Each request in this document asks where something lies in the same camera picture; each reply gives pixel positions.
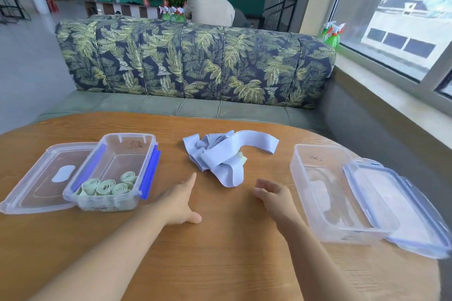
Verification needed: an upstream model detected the person's right hand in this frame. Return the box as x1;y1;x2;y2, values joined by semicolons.
253;179;305;237

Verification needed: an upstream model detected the person's left hand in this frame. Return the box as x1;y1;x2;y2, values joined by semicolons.
154;172;202;226

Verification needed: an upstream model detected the person's right forearm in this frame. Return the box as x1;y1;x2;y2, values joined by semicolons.
275;220;366;301

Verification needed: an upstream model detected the person's left forearm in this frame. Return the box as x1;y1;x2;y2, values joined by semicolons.
28;202;174;301

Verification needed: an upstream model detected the clear empty plastic container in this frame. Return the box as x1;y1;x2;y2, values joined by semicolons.
290;144;400;245

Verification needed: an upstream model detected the clear container with blue clips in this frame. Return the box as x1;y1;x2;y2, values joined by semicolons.
63;133;161;212

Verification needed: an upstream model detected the clear lid with blue clips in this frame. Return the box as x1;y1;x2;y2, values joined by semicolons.
343;158;452;260

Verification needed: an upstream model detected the leaf-patterned sofa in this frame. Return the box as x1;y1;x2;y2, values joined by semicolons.
33;14;337;134

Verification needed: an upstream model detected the clear plastic lid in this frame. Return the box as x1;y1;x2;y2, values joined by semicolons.
0;142;98;215

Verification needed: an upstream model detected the green spray bottle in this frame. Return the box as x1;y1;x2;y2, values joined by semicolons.
325;23;346;48
319;21;336;41

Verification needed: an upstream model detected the black metal rack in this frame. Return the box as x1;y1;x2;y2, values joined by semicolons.
261;0;301;32

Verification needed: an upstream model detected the group of green spray bottles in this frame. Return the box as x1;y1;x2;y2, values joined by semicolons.
159;5;187;23

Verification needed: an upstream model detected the window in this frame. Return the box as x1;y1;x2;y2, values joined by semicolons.
327;0;452;100

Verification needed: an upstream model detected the low wooden shelf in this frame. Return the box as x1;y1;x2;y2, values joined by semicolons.
85;0;163;19

